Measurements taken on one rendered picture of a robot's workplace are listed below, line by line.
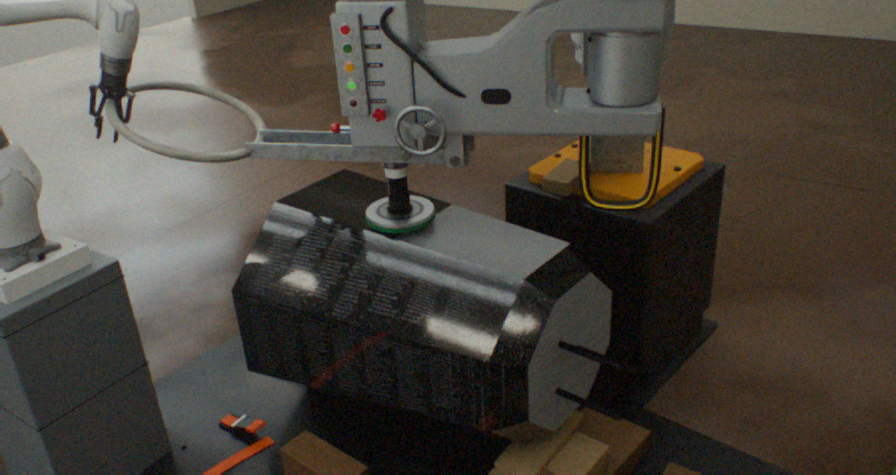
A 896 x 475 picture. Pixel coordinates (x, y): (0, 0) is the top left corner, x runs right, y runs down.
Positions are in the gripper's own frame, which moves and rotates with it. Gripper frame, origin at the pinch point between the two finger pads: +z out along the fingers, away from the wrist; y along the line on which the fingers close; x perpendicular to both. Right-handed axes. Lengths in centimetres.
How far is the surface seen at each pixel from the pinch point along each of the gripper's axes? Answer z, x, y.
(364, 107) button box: -40, -25, 72
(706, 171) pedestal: -30, 22, 205
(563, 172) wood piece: -19, 12, 149
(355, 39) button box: -57, -23, 65
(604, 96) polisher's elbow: -65, -37, 131
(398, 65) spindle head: -54, -25, 78
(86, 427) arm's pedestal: 82, -45, 13
